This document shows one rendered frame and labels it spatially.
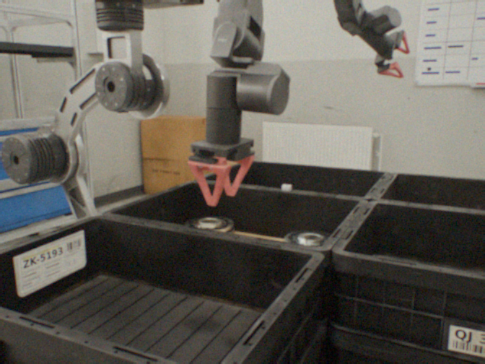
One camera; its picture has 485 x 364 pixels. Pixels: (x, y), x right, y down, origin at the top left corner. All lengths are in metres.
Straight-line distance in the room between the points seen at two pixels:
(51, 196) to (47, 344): 2.56
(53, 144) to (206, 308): 1.16
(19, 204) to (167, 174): 1.93
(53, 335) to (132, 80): 0.98
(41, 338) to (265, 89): 0.41
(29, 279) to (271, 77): 0.44
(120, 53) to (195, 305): 0.89
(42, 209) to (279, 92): 2.45
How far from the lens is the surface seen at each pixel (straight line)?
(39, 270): 0.72
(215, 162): 0.68
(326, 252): 0.62
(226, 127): 0.69
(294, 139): 4.07
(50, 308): 0.73
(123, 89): 1.33
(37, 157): 1.68
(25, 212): 2.92
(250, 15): 0.73
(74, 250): 0.76
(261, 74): 0.67
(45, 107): 3.99
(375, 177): 1.17
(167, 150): 4.45
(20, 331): 0.49
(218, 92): 0.69
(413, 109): 3.86
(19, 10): 2.88
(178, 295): 0.72
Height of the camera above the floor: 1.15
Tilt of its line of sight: 13 degrees down
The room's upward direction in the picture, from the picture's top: straight up
